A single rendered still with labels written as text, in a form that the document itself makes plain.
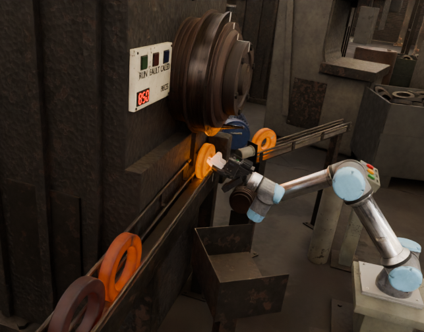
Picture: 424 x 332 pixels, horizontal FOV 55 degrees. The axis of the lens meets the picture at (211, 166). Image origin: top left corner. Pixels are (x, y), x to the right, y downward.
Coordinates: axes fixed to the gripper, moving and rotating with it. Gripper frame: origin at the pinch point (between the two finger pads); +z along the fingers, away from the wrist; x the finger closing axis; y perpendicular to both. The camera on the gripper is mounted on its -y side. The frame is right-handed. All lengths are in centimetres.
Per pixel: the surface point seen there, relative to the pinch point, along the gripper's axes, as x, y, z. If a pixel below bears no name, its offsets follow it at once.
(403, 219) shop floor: -142, -35, -133
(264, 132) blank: -44.6, 7.4, -14.6
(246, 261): 43, -4, -33
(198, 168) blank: 7.6, -1.5, 0.7
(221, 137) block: -17.8, 5.1, 0.7
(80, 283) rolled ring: 91, 3, 1
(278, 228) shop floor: -85, -61, -52
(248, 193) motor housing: -22.3, -16.0, -22.9
